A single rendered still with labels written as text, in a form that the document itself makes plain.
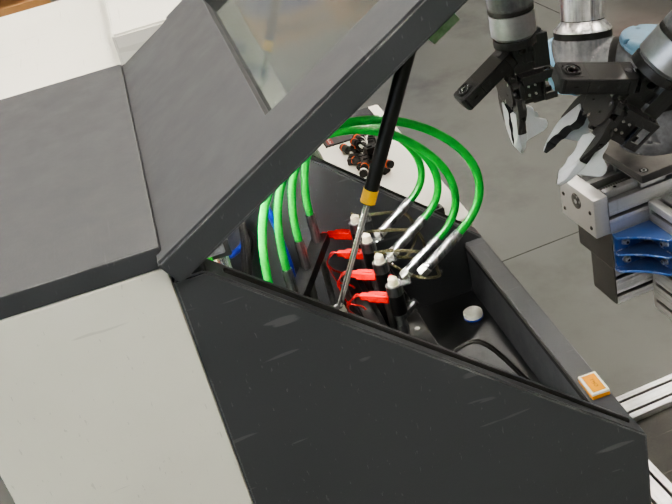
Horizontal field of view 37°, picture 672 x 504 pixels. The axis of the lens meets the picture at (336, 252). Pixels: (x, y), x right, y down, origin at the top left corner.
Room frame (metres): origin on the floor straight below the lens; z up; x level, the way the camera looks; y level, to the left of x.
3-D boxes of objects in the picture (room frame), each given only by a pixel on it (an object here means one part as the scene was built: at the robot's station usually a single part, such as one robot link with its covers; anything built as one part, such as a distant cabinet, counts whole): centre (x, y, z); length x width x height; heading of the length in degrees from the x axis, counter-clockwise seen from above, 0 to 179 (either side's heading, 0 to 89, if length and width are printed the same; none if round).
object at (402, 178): (2.11, -0.14, 0.96); 0.70 x 0.22 x 0.03; 7
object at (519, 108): (1.53, -0.36, 1.31); 0.05 x 0.02 x 0.09; 7
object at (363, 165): (2.14, -0.13, 1.01); 0.23 x 0.11 x 0.06; 7
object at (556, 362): (1.42, -0.32, 0.87); 0.62 x 0.04 x 0.16; 7
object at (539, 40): (1.55, -0.38, 1.37); 0.09 x 0.08 x 0.12; 97
